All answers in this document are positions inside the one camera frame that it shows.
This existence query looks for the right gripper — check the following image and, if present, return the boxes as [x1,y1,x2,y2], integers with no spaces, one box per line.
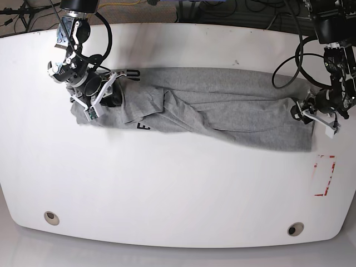
[47,62,125,111]

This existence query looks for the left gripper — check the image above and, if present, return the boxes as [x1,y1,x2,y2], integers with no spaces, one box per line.
[290,89,350,126]

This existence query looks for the grey T-shirt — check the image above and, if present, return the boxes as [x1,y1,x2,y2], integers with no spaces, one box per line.
[69,66,317,153]

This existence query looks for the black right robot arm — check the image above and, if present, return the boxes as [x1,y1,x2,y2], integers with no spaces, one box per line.
[47,1,122,120]

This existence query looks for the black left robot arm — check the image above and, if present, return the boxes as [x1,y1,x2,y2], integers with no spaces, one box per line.
[291,1,355,124]

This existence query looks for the red tape marking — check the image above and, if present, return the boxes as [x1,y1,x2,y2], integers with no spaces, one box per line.
[311,155,337,196]

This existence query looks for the right table grommet hole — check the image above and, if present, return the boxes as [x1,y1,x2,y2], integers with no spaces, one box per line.
[287,222,304,237]

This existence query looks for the table grommet hole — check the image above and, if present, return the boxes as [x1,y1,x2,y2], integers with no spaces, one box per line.
[44,211,60,226]
[287,222,304,237]

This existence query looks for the black tripod stand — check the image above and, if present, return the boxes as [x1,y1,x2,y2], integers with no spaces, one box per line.
[1,1,53,33]

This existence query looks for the left table grommet hole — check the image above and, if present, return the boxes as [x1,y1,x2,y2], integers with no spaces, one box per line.
[44,211,60,226]

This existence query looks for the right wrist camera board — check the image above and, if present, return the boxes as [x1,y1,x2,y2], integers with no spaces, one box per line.
[84,107,100,121]

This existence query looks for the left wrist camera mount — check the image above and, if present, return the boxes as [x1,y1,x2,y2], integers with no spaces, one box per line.
[325,123,340,139]

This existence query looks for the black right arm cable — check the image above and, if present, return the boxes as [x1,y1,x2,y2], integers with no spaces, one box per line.
[48,0,113,73]

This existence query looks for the tangled black cables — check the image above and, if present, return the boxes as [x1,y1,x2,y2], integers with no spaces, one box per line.
[177,0,305,30]

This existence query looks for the yellow cable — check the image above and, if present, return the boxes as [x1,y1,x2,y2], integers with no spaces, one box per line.
[98,0,143,9]

